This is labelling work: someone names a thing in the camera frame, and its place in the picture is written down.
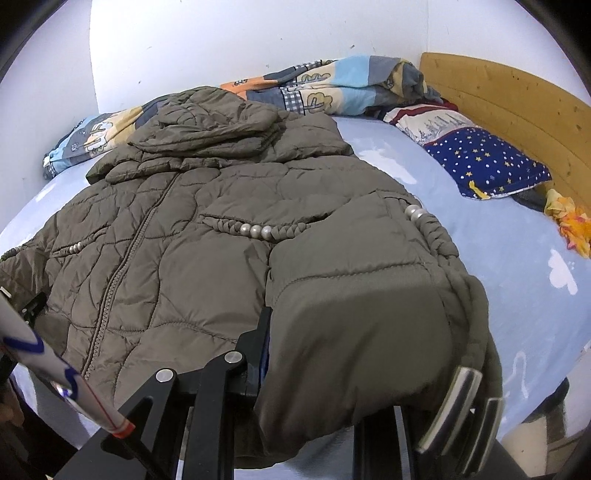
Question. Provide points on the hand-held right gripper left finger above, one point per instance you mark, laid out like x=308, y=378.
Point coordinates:
x=251, y=369

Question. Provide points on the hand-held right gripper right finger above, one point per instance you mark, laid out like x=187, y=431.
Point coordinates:
x=378, y=443

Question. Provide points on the olive quilted hooded jacket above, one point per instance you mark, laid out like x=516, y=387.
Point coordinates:
x=231, y=198

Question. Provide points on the white striped stick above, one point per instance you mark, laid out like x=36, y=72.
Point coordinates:
x=46, y=360

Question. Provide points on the light blue bed sheet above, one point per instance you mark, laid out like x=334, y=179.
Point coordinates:
x=508, y=277

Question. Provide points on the dark grey cloth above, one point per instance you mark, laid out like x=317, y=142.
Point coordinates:
x=531, y=199

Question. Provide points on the orange yellow cloth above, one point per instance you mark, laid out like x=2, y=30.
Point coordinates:
x=570, y=226

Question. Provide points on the star print blue pillow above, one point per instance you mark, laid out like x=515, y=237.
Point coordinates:
x=485, y=157

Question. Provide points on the patchwork cartoon fleece blanket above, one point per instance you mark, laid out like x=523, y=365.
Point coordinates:
x=351, y=78

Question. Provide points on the wooden headboard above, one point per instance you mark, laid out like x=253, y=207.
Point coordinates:
x=508, y=97

